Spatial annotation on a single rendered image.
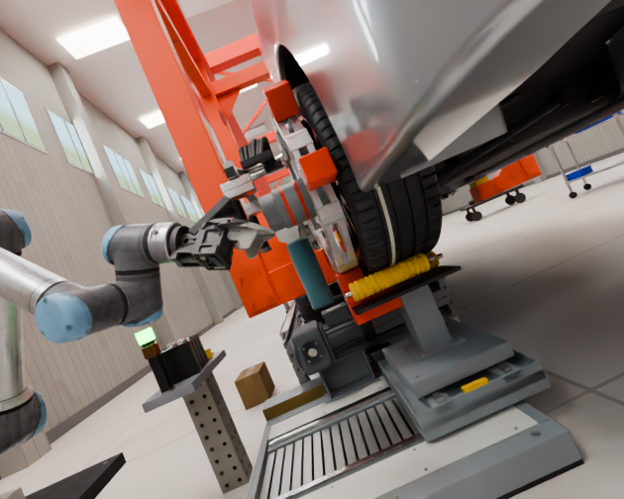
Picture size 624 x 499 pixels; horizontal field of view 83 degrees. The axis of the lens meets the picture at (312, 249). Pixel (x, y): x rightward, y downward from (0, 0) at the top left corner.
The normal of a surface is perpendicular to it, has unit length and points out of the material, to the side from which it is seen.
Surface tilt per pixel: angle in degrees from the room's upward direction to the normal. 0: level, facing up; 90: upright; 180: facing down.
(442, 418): 90
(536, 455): 90
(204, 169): 90
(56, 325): 91
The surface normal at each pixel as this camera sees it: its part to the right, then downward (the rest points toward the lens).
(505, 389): 0.01, -0.04
